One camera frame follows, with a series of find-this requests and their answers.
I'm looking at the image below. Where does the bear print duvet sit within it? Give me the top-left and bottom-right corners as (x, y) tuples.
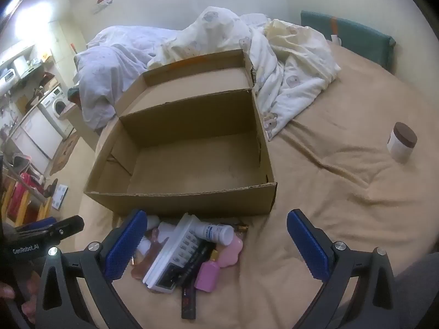
(147, 6), (342, 142)

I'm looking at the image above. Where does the white washing machine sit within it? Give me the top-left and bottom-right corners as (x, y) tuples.
(38, 87), (74, 140)

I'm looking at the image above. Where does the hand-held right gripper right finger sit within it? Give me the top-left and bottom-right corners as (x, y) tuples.
(287, 209), (402, 329)

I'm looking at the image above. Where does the red suitcase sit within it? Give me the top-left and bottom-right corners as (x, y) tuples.
(7, 173), (30, 222)

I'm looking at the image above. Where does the white pill bottle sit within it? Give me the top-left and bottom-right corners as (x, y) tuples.
(201, 222), (234, 246)

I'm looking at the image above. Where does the white remote control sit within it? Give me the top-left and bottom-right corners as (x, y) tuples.
(143, 212), (206, 293)

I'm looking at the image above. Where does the pink paw keychain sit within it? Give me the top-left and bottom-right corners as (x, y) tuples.
(217, 236), (244, 268)

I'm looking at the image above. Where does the person's grey trouser leg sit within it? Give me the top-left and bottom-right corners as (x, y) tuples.
(394, 252), (439, 329)

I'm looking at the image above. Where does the white bathroom scale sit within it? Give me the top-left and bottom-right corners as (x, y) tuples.
(51, 184), (68, 211)

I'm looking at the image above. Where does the round brown rug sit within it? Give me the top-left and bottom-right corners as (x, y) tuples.
(51, 132), (81, 175)

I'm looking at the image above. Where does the cream jar with brown lid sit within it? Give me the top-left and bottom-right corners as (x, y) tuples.
(387, 122), (418, 163)

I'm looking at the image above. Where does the teal headboard cushion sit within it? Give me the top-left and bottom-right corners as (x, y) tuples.
(301, 10), (396, 74)

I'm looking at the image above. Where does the person's left hand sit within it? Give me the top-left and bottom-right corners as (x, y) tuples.
(0, 281), (36, 324)

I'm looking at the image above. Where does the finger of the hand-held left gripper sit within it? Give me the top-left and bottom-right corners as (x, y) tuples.
(15, 217), (57, 234)
(21, 215), (85, 245)

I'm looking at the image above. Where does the pink perfume bottle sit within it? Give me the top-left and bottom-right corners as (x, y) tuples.
(194, 250), (220, 293)

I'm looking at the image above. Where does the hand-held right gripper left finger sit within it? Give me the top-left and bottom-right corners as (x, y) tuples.
(36, 209), (148, 329)

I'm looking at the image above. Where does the black lighter with red label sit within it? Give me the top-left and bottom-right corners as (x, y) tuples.
(181, 286), (198, 319)

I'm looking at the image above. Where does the brown cardboard box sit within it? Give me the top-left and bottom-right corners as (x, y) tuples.
(83, 49), (278, 218)

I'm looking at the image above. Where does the white fridge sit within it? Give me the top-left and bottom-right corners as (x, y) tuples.
(14, 110), (64, 160)

